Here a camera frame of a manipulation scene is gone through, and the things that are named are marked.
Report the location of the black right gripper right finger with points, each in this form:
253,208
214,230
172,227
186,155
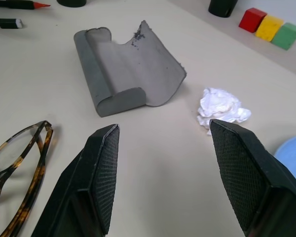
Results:
249,177

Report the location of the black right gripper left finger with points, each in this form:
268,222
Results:
88,187

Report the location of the light blue plate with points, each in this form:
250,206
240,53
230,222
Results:
292,154

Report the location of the tortoiseshell eyeglasses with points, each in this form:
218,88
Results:
37,170

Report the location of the crumpled white paper ball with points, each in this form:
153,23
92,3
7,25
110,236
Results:
220,106

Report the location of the grey open glasses case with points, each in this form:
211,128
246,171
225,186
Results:
128,69

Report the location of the green wooden block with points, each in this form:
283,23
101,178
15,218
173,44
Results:
286,35

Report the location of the yellow wooden block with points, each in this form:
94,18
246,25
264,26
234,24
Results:
269,27

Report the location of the red wooden block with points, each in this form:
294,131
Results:
252,19

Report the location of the black cylindrical container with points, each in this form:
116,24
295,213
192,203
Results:
222,7

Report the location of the black marker with white band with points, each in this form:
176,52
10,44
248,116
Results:
7,23

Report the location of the red tipped black marker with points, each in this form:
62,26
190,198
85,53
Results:
14,5

